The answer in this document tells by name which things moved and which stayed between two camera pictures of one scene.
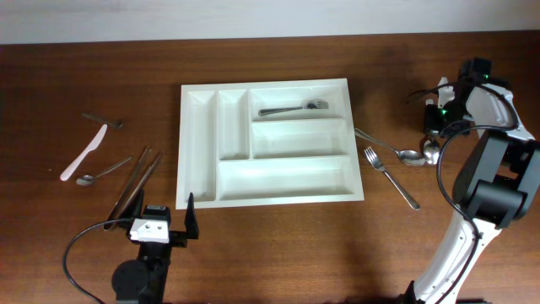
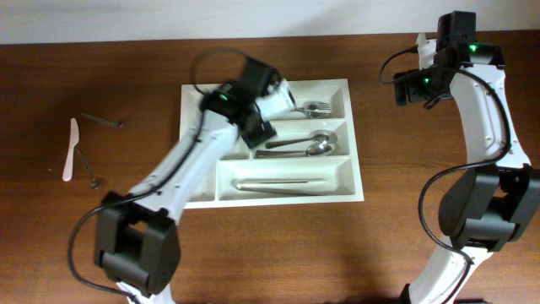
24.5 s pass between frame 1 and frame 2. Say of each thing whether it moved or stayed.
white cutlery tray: stayed
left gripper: moved
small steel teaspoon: moved
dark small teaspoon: stayed
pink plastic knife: moved
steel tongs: moved
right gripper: moved
